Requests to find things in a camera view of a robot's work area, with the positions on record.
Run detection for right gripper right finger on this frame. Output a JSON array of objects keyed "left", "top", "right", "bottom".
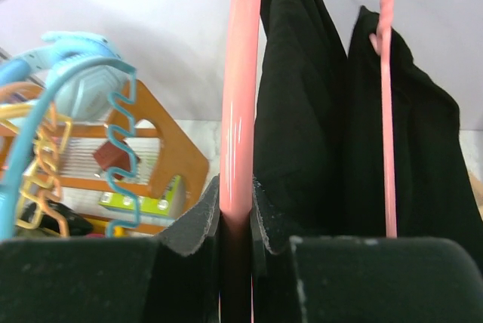
[{"left": 252, "top": 177, "right": 313, "bottom": 254}]

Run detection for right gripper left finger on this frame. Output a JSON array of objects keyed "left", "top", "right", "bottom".
[{"left": 155, "top": 175, "right": 220, "bottom": 255}]

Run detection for blue hanger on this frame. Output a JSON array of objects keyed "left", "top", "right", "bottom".
[{"left": 1, "top": 56, "right": 140, "bottom": 240}]

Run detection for black trousers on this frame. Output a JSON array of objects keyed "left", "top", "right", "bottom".
[{"left": 254, "top": 0, "right": 482, "bottom": 255}]

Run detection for pink hanger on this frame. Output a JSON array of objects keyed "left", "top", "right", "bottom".
[{"left": 219, "top": 0, "right": 398, "bottom": 322}]

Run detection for orange hanger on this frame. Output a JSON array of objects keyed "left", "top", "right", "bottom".
[{"left": 1, "top": 82, "right": 72, "bottom": 237}]

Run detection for green card box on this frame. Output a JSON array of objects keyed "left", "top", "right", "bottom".
[{"left": 98, "top": 176, "right": 186, "bottom": 218}]

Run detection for wooden shelf rack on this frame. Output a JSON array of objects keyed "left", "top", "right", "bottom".
[{"left": 0, "top": 79, "right": 211, "bottom": 235}]

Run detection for brown cube box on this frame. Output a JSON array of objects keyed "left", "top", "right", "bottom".
[{"left": 93, "top": 140, "right": 131, "bottom": 177}]

